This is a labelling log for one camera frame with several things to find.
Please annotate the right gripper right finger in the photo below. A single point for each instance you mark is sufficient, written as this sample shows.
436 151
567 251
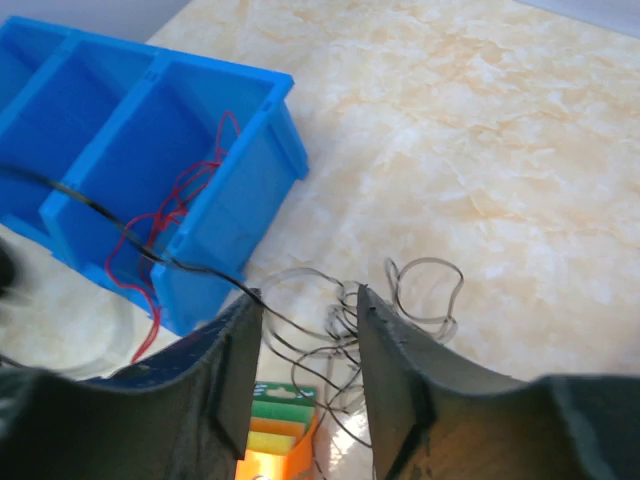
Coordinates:
434 414

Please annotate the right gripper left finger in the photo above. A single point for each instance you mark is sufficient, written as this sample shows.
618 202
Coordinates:
182 413

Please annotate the orange sponge package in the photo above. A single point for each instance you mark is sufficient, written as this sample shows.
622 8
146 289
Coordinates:
282 424

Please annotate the blue plastic bin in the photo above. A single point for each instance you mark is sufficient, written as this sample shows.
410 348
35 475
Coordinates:
122 122

